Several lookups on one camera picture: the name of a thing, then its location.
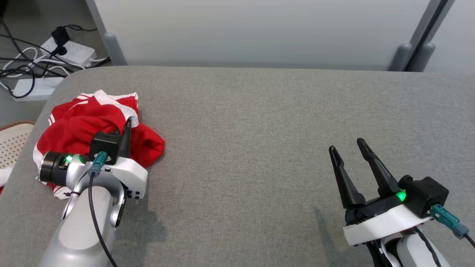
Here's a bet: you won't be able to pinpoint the teal camera connector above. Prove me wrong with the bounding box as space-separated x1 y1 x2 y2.
89 151 108 178
430 204 470 240

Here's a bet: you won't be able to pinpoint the white and red basket garment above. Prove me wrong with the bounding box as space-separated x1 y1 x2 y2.
0 167 13 194

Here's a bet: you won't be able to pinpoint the black plug adapter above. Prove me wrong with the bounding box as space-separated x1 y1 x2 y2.
51 26 71 56

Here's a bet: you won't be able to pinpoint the narrow pale partition panel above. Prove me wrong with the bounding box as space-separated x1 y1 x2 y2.
423 0 475 75

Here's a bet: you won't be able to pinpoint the cream perforated laundry basket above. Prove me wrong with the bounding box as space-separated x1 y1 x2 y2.
0 121 36 171

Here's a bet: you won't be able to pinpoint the teal right camera connector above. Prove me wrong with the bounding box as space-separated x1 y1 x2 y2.
430 204 470 240

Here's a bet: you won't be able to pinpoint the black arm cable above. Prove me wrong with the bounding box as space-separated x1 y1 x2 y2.
88 174 118 267
412 224 475 267

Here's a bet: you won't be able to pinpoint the teal left camera connector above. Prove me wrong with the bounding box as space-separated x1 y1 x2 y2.
89 151 108 178

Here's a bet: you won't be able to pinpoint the grey partition post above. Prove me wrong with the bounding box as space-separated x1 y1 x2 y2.
410 0 456 73
389 0 444 72
85 0 128 66

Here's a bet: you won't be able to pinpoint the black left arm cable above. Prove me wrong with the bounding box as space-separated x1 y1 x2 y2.
88 174 118 267

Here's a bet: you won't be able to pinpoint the white power strip with adapter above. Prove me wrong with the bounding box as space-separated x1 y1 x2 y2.
40 37 98 68

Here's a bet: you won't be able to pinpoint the plain white power strip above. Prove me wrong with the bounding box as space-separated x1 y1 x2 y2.
13 76 65 101

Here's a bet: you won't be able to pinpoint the wide pale partition panel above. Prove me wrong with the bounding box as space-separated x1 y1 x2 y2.
95 0 433 71

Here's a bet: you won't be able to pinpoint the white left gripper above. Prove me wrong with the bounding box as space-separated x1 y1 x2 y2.
102 118 148 199

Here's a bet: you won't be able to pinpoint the red shirt white sleeves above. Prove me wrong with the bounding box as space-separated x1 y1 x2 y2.
33 95 112 200

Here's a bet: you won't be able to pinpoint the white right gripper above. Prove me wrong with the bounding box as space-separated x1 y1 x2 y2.
328 138 433 246

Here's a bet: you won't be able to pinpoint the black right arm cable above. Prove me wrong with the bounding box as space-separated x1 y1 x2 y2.
412 224 475 267

